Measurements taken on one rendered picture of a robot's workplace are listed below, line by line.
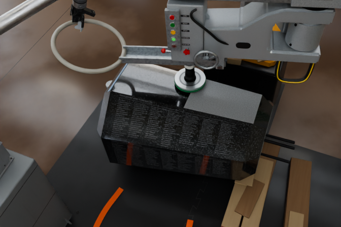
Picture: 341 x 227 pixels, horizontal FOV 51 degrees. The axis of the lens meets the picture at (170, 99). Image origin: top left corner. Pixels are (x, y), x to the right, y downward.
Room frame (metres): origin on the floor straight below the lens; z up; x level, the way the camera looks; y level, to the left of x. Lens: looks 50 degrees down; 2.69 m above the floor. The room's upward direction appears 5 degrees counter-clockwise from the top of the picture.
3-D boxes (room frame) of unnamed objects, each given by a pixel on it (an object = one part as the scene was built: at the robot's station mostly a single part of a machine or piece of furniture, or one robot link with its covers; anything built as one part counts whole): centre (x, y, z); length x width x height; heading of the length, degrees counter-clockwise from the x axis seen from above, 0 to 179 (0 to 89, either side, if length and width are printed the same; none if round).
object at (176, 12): (1.61, -0.05, 1.39); 0.08 x 0.03 x 0.28; 77
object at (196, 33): (1.68, -0.23, 1.34); 0.36 x 0.22 x 0.45; 77
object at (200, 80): (1.70, -0.15, 0.89); 0.21 x 0.21 x 0.01
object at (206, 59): (1.56, -0.24, 1.22); 0.15 x 0.10 x 0.15; 77
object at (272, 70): (2.20, -0.69, 0.37); 0.66 x 0.66 x 0.74; 61
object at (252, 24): (1.60, -0.53, 1.33); 0.74 x 0.23 x 0.49; 77
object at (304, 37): (1.55, -0.79, 1.37); 0.19 x 0.19 x 0.20
